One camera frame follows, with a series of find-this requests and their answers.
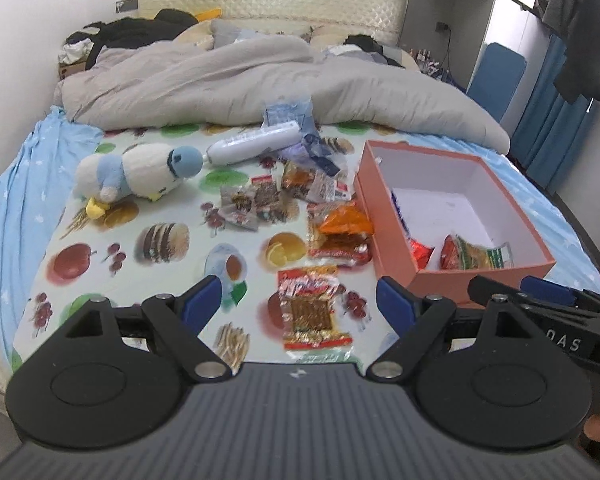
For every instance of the grey duvet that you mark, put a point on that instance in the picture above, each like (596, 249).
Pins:
(205, 85)

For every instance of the penguin plush toy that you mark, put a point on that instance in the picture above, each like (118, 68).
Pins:
(140, 170)

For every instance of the white tube bottle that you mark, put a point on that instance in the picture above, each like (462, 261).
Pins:
(250, 144)

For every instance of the blue curtain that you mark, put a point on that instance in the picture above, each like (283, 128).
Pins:
(545, 125)

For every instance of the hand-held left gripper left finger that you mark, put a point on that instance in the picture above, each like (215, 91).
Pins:
(202, 297)

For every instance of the grey hanging garment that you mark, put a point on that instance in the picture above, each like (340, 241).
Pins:
(562, 0)

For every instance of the group of cosmetic bottles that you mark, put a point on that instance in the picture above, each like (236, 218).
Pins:
(430, 65)

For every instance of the amber clear snack packet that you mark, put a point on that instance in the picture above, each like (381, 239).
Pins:
(300, 180)

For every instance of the white crumpled cloth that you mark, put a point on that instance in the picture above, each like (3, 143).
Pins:
(75, 50)

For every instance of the blue snack packet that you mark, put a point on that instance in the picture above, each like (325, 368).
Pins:
(401, 212)

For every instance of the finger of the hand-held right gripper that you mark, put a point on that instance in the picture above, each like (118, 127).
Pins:
(550, 290)
(480, 290)

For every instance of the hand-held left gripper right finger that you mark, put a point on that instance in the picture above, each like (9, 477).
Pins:
(395, 302)

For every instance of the green red snack packet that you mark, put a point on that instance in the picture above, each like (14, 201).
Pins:
(472, 255)

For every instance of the large red yellow snack packet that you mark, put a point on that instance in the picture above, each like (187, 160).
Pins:
(310, 310)

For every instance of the dark brown snack packet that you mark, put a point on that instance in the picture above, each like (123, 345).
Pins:
(237, 205)
(267, 195)

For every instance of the pink cardboard box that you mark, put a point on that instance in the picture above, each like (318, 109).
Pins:
(387, 232)

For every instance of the crumpled clear blue wrapper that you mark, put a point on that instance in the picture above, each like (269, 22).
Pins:
(285, 112)

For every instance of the orange snack packet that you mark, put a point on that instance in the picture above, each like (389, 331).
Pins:
(345, 220)

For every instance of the blue chair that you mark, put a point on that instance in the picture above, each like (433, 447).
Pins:
(497, 80)

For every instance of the red gold snack packet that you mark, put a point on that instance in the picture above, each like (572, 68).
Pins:
(337, 250)

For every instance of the grey wall plate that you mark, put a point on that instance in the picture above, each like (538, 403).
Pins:
(125, 6)

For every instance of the black hanging garment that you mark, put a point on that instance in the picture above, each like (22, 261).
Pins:
(595, 35)

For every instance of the beige pillow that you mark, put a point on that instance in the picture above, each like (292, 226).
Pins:
(192, 35)
(325, 35)

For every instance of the dark blue foil wrapper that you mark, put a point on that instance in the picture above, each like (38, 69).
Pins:
(320, 152)

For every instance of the black garment on pillow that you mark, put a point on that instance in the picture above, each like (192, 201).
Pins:
(365, 42)

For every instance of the black clothes pile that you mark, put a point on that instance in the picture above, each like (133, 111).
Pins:
(130, 30)

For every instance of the yellow cloth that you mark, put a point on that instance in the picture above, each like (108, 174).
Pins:
(209, 14)

